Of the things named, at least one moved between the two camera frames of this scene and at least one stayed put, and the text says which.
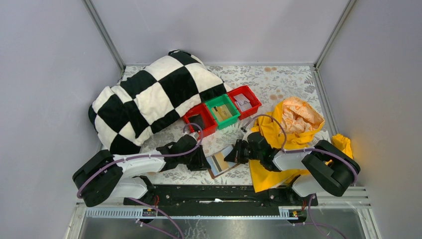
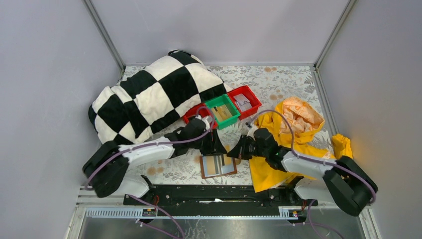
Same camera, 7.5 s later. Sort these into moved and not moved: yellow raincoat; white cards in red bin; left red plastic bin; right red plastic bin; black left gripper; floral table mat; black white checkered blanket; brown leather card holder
Moved: black left gripper; brown leather card holder
Not moved: black white checkered blanket; right red plastic bin; yellow raincoat; left red plastic bin; floral table mat; white cards in red bin
